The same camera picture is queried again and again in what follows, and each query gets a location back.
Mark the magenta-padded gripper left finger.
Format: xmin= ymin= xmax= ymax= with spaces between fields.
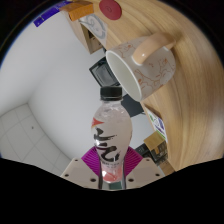
xmin=60 ymin=147 xmax=102 ymax=190

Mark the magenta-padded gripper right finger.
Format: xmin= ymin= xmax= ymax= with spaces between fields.
xmin=121 ymin=147 xmax=165 ymax=190

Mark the clear drink bottle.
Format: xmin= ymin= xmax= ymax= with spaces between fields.
xmin=90 ymin=85 xmax=134 ymax=183

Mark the tan cardboard box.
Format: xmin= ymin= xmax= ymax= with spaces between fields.
xmin=142 ymin=131 xmax=167 ymax=150

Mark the white leaflet with coloured shapes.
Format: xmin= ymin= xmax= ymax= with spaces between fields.
xmin=144 ymin=105 xmax=168 ymax=143

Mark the black mesh-back office chair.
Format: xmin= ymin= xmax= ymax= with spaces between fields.
xmin=88 ymin=56 xmax=118 ymax=89

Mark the white mug with orange print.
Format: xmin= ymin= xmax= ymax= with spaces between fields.
xmin=105 ymin=31 xmax=177 ymax=103

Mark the wooden side desk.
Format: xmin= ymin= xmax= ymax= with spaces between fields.
xmin=71 ymin=13 xmax=108 ymax=55

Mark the orange-brown small box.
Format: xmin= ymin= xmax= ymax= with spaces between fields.
xmin=67 ymin=1 xmax=95 ymax=22

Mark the flat round red coaster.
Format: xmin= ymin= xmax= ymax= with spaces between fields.
xmin=98 ymin=0 xmax=123 ymax=21

